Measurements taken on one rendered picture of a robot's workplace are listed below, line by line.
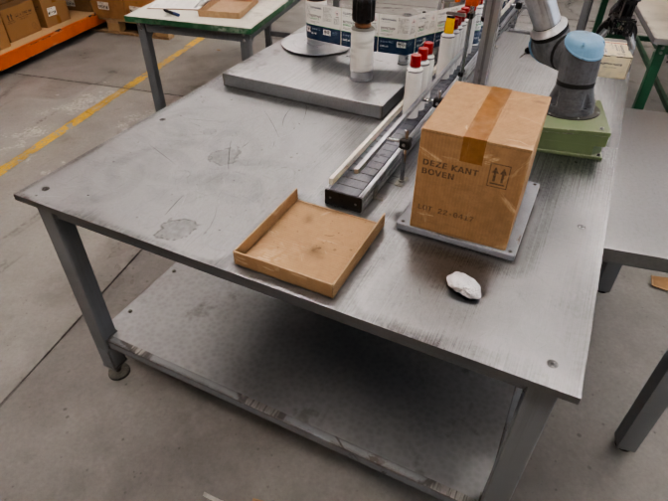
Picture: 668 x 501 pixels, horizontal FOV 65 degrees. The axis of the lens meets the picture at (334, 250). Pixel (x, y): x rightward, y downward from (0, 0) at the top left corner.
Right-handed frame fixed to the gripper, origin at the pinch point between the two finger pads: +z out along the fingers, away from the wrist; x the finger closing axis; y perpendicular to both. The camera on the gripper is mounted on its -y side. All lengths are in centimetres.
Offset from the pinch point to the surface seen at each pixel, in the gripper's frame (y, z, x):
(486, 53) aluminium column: 14.2, -0.8, -41.7
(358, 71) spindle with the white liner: 21, 8, -86
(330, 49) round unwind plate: -7, 12, -105
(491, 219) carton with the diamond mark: 103, 6, -33
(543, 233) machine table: 91, 16, -19
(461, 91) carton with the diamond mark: 78, -13, -46
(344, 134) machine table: 54, 17, -82
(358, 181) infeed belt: 88, 11, -69
